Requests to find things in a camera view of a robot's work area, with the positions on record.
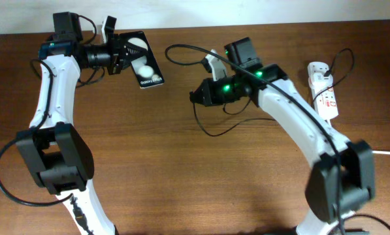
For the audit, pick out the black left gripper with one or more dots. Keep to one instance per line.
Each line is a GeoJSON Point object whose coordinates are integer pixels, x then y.
{"type": "Point", "coordinates": [117, 49]}

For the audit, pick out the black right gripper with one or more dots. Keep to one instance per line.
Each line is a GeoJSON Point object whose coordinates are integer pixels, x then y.
{"type": "Point", "coordinates": [210, 98]}

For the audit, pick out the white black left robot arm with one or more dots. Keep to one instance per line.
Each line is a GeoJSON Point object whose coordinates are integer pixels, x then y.
{"type": "Point", "coordinates": [56, 156]}

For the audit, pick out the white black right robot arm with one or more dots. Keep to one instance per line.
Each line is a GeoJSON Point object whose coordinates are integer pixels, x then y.
{"type": "Point", "coordinates": [342, 172]}

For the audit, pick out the white USB charger adapter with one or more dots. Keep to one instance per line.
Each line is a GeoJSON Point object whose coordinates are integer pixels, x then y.
{"type": "Point", "coordinates": [318, 81]}

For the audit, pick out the white power strip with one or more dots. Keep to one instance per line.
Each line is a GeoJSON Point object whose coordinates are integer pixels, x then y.
{"type": "Point", "coordinates": [324, 100]}

